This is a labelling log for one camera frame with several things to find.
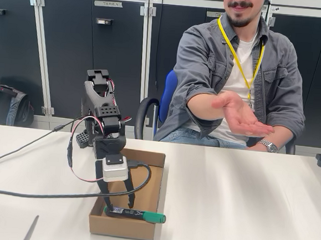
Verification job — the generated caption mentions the green black marker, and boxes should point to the green black marker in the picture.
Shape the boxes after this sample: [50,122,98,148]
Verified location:
[103,206,167,226]

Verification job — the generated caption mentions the person's right forearm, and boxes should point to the person's right forearm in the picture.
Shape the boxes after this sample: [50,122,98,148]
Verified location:
[185,90,232,122]

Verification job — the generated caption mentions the person's left forearm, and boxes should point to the person's left forearm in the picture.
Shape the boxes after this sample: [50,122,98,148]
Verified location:
[269,135,288,154]

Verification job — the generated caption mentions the person's bearded head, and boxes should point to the person's bearded head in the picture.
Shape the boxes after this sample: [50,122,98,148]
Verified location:
[220,0,267,30]

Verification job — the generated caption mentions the person's right hand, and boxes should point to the person's right hand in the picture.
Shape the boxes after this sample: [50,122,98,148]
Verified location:
[208,90,278,138]

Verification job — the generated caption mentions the brown cardboard box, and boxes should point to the brown cardboard box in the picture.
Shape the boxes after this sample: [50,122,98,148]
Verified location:
[86,145,166,240]

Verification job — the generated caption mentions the blue jeans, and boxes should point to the blue jeans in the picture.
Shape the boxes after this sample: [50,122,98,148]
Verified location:
[160,125,249,150]

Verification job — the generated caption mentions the grey stick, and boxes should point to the grey stick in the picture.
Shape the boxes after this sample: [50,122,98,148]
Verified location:
[22,213,40,240]

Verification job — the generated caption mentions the dark grey backpack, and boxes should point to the dark grey backpack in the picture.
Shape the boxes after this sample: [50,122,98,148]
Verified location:
[0,83,38,142]

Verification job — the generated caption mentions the man in grey shirt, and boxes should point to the man in grey shirt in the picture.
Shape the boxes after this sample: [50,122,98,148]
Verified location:
[153,10,314,154]

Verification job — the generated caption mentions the grey tape label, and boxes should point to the grey tape label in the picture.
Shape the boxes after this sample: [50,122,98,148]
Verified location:
[94,0,124,9]
[206,10,224,19]

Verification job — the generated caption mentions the silver wristwatch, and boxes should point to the silver wristwatch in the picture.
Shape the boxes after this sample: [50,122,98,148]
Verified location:
[256,138,280,154]

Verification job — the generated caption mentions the white t-shirt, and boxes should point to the white t-shirt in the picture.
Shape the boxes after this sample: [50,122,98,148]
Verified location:
[200,29,265,146]

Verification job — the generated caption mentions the white camera box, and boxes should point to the white camera box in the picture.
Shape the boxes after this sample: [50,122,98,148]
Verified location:
[101,154,131,184]

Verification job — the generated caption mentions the red white servo wire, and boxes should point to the red white servo wire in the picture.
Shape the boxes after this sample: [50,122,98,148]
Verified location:
[64,115,114,183]

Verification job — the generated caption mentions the thin grey base cable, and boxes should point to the thin grey base cable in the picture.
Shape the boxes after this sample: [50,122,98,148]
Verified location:
[0,110,85,177]

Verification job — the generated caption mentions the thick grey camera cable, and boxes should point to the thick grey camera cable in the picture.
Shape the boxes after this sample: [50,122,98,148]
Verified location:
[0,149,152,207]

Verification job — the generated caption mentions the yellow lanyard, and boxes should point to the yellow lanyard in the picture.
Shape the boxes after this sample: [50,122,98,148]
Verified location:
[211,17,268,103]

